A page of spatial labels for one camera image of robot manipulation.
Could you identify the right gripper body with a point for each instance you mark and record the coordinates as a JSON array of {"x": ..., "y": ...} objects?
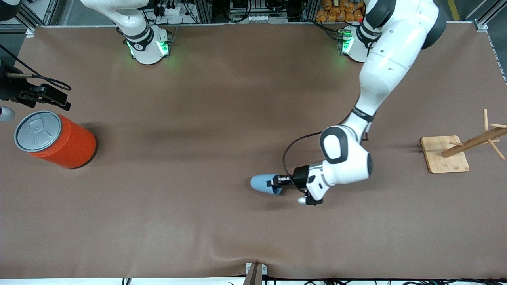
[{"x": 11, "y": 88}]

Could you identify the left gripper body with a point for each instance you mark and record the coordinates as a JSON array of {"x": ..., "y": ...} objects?
[{"x": 300, "y": 176}]

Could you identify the light blue plastic cup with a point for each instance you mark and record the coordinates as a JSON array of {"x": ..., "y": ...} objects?
[{"x": 261, "y": 184}]

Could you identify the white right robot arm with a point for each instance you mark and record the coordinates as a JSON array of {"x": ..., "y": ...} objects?
[{"x": 138, "y": 35}]

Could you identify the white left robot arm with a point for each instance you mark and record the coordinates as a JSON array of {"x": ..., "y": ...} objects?
[{"x": 388, "y": 67}]

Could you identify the wooden cup rack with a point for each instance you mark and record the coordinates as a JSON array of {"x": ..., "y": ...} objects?
[{"x": 445, "y": 156}]

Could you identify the orange can with grey lid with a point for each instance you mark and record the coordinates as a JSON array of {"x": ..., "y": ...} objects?
[{"x": 67, "y": 144}]

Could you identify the brown table cover cloth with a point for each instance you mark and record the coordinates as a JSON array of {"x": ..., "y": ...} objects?
[{"x": 253, "y": 229}]

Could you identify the white socket strip with plugs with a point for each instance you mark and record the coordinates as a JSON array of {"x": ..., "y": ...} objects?
[{"x": 172, "y": 8}]

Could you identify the white power strip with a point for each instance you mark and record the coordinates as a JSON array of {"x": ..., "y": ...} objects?
[{"x": 267, "y": 18}]

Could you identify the orange packaged goods pile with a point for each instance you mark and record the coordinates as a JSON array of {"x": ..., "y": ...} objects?
[{"x": 336, "y": 12}]

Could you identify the aluminium frame profile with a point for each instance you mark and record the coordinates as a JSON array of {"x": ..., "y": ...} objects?
[
  {"x": 35, "y": 14},
  {"x": 489, "y": 16}
]

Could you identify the metal clamp bracket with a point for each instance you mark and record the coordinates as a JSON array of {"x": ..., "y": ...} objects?
[{"x": 255, "y": 273}]

